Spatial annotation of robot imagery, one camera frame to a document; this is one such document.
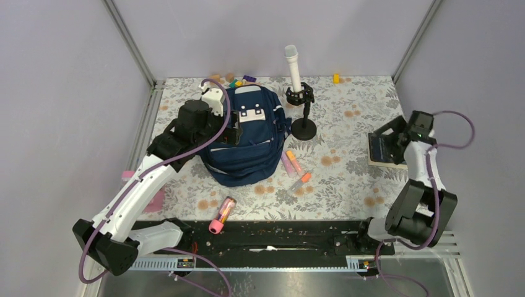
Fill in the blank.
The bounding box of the navy blue student backpack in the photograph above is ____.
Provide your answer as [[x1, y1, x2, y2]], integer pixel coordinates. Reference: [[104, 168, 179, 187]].
[[199, 85, 292, 187]]

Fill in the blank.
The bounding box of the dark blue book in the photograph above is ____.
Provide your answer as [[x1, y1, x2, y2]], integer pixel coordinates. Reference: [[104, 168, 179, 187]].
[[367, 133, 407, 170]]

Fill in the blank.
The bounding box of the grey orange-capped marker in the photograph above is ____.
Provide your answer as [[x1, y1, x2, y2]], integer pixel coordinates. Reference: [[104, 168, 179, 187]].
[[288, 173, 311, 194]]

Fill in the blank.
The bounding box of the pink-capped clear tube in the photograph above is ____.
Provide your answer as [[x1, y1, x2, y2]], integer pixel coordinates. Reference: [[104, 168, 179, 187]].
[[208, 196, 237, 235]]

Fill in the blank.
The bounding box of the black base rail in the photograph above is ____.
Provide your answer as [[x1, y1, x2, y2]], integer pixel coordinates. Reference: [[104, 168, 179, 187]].
[[152, 220, 394, 269]]

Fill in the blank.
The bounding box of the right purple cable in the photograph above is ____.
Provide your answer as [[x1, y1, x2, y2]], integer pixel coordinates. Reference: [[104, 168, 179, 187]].
[[375, 110, 477, 297]]

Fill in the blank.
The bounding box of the pink highlighter pen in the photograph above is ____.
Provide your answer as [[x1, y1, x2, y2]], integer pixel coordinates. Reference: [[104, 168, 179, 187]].
[[280, 152, 297, 178]]

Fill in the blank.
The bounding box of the round wooden block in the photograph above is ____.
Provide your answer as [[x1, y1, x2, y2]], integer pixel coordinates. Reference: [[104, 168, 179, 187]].
[[225, 72, 235, 83]]

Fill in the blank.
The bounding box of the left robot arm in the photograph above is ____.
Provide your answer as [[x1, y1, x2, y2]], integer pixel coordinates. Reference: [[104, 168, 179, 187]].
[[72, 98, 241, 283]]

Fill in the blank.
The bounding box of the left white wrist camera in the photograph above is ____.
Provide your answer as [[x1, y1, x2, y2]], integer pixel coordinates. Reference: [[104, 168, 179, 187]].
[[201, 82, 225, 116]]

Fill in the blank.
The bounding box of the white microphone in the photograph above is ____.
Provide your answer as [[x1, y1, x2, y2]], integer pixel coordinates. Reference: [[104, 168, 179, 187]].
[[285, 45, 302, 93]]

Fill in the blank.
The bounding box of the black microphone stand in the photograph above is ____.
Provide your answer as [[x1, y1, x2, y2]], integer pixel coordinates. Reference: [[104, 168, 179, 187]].
[[285, 82, 317, 141]]

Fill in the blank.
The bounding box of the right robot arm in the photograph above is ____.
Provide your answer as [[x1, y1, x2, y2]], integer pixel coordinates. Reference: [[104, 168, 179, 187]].
[[355, 111, 458, 255]]

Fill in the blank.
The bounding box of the purple toy block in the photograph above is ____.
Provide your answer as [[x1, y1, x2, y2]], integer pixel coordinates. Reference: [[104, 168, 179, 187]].
[[243, 75, 257, 82]]

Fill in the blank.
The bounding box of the pink box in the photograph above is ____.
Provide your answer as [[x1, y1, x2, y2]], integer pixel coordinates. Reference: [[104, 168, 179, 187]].
[[121, 171, 165, 213]]

